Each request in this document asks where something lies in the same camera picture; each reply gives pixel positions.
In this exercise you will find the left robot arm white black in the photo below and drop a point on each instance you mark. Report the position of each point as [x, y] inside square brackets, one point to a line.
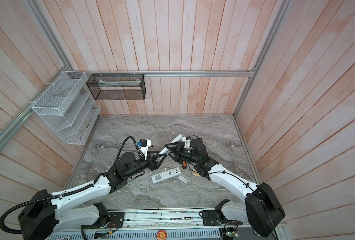
[38, 218]

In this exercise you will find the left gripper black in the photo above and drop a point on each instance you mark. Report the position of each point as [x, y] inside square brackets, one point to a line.
[151, 165]

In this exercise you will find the white remote control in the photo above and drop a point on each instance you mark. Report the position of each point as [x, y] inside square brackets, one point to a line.
[176, 145]
[166, 175]

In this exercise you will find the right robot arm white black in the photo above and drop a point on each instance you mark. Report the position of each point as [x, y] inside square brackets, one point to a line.
[260, 207]

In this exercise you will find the aluminium front rail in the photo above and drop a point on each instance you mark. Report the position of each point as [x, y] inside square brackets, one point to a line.
[137, 220]

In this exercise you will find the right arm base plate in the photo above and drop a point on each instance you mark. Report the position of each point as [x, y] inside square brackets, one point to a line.
[220, 217]

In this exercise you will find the black wire mesh basket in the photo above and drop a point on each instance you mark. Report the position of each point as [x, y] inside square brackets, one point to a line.
[117, 87]

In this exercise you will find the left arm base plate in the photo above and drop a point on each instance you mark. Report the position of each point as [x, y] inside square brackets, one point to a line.
[110, 221]

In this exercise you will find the white battery cover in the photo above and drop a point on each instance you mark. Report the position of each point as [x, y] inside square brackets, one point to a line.
[181, 178]

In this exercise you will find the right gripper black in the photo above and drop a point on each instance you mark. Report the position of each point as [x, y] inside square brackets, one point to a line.
[178, 150]

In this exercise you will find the white wire mesh shelf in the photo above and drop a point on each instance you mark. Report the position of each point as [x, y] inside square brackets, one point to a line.
[68, 109]

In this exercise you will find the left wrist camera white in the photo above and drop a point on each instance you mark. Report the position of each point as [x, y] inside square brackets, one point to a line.
[142, 148]

